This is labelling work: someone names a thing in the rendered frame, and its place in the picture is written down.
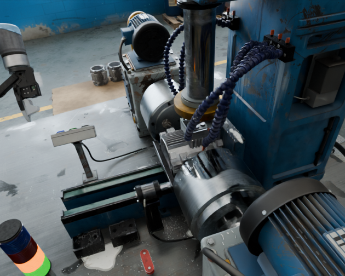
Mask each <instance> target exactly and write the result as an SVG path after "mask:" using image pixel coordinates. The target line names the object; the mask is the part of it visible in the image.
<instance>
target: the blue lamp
mask: <svg viewBox="0 0 345 276"><path fill-rule="evenodd" d="M30 239H31V236H30V234H29V232H28V231H27V229H26V228H25V227H24V225H23V224H22V229H21V232H20V233H19V235H18V236H17V237H16V238H15V239H13V240H12V241H10V242H7V243H3V244H0V248H1V249H2V250H3V251H4V252H5V253H6V254H9V255H12V254H16V253H18V252H20V251H22V250H23V249H24V248H25V247H27V245H28V244H29V242H30Z"/></svg>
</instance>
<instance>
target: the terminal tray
mask: <svg viewBox="0 0 345 276"><path fill-rule="evenodd" d="M209 122H210V123H209ZM180 123H181V129H182V130H183V132H184V133H185V132H186V129H187V126H188V121H187V119H185V120H183V118H180ZM212 123H213V120H210V121H206V122H198V125H197V127H196V128H195V130H194V132H193V136H192V139H191V141H189V147H190V148H192V149H194V147H195V148H197V146H198V147H200V146H203V145H202V142H203V139H204V138H205V137H207V136H208V135H209V131H208V130H207V128H208V127H209V128H211V127H212ZM220 138H221V129H220V133H219V136H218V138H215V140H214V141H213V142H214V143H215V142H216V140H220ZM213 142H212V143H211V144H213Z"/></svg>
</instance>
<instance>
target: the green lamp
mask: <svg viewBox="0 0 345 276"><path fill-rule="evenodd" d="M49 269H50V262H49V260H48V258H47V257H46V255H44V261H43V263H42V265H41V266H40V267H39V268H38V269H37V270H35V271H33V272H31V273H24V272H23V274H24V275H25V276H45V275H46V274H47V273H48V271H49Z"/></svg>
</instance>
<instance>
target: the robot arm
mask: <svg viewBox="0 0 345 276"><path fill-rule="evenodd" d="M0 55H1V57H2V60H3V64H4V68H5V70H7V71H9V74H12V75H11V76H10V77H9V78H8V79H7V80H5V81H4V82H3V83H2V84H1V85H0V98H2V97H3V96H4V95H5V94H6V93H7V92H8V91H9V90H10V89H11V88H12V87H13V91H14V95H15V97H16V100H17V103H18V105H19V108H20V111H21V112H22V114H23V116H24V118H25V119H26V120H27V121H28V122H31V115H32V114H34V113H36V112H38V111H39V110H40V108H39V106H35V105H33V103H32V101H31V100H28V98H36V97H38V96H42V94H41V90H40V87H39V84H38V83H37V82H36V79H35V76H34V73H33V72H34V70H33V68H32V67H30V63H29V60H28V57H27V53H26V49H25V46H24V42H23V40H22V35H21V32H20V29H19V28H18V27H17V26H15V25H13V24H0Z"/></svg>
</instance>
